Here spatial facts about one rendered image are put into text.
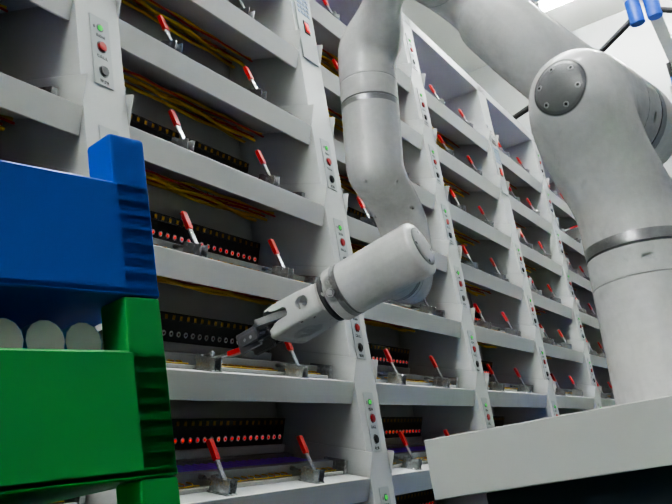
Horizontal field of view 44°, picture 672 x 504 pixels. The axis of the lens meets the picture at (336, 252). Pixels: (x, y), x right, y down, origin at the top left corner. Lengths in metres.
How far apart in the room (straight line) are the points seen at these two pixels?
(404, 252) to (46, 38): 0.65
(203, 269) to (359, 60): 0.43
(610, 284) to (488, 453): 0.25
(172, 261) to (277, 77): 0.77
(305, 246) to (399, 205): 0.58
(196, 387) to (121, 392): 0.96
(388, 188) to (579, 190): 0.36
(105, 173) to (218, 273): 1.04
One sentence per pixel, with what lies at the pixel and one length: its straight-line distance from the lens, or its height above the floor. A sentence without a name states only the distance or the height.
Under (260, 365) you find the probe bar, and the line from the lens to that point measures 1.59.
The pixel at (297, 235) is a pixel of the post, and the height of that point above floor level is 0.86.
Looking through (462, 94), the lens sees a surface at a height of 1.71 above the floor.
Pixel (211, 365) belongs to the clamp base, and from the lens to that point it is 1.37.
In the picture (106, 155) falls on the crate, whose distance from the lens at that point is 0.41.
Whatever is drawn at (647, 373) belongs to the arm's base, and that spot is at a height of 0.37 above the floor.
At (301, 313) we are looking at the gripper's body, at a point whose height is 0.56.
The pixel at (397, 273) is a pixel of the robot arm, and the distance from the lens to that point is 1.19.
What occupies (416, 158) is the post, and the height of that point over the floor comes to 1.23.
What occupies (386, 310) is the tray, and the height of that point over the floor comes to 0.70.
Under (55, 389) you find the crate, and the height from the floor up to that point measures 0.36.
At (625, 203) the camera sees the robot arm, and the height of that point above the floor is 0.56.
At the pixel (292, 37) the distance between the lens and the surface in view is 2.02.
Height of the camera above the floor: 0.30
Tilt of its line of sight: 16 degrees up
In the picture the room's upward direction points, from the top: 10 degrees counter-clockwise
